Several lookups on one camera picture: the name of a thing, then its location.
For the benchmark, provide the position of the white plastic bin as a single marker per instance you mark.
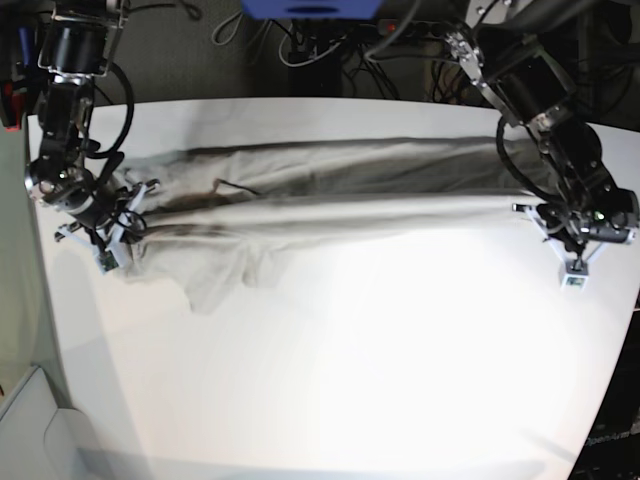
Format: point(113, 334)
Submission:
point(36, 442)

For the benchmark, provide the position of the black power strip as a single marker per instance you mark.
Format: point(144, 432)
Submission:
point(416, 31)

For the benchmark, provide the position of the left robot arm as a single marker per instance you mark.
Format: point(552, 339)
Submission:
point(497, 45)

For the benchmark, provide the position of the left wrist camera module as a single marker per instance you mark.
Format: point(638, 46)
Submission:
point(574, 281)

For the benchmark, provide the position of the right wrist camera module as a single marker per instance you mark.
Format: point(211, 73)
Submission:
point(107, 261)

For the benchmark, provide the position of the blue overhead box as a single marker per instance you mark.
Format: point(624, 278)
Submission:
point(311, 9)

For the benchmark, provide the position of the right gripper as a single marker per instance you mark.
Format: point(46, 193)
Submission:
point(110, 230)

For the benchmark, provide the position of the red black clamp tool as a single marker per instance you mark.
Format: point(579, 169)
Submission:
point(12, 107)

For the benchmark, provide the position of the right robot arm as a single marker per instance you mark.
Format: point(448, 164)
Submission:
point(72, 173)

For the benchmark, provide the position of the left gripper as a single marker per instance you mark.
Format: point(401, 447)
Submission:
point(576, 238)

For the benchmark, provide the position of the beige t-shirt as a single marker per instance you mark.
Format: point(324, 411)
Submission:
point(225, 217)

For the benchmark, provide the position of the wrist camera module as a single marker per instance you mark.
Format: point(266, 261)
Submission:
point(574, 281)
point(107, 261)

